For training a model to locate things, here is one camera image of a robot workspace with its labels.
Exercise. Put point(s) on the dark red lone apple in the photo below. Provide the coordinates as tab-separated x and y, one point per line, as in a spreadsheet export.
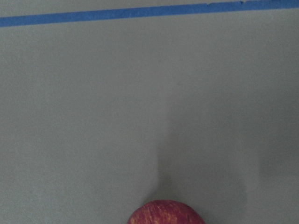
165	212

